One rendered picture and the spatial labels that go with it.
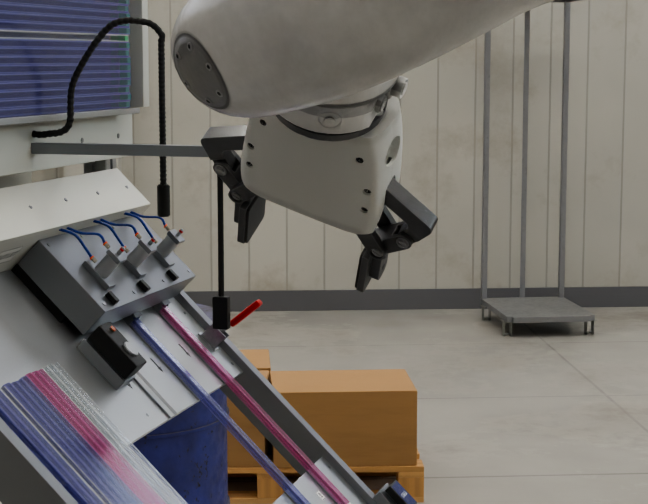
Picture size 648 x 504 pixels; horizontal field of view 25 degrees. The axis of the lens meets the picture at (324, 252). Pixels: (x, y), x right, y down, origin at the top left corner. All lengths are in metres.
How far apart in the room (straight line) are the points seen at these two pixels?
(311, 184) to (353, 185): 0.03
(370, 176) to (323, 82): 0.20
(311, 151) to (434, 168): 7.62
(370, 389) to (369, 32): 4.16
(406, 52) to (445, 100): 7.81
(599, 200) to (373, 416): 4.15
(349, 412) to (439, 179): 3.87
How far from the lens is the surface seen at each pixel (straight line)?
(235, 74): 0.76
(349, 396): 4.82
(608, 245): 8.80
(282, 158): 0.94
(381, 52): 0.72
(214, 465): 3.87
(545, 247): 8.71
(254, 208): 1.02
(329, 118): 0.87
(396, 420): 4.86
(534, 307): 8.07
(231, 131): 0.98
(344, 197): 0.94
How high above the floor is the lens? 1.46
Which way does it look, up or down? 8 degrees down
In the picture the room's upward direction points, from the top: straight up
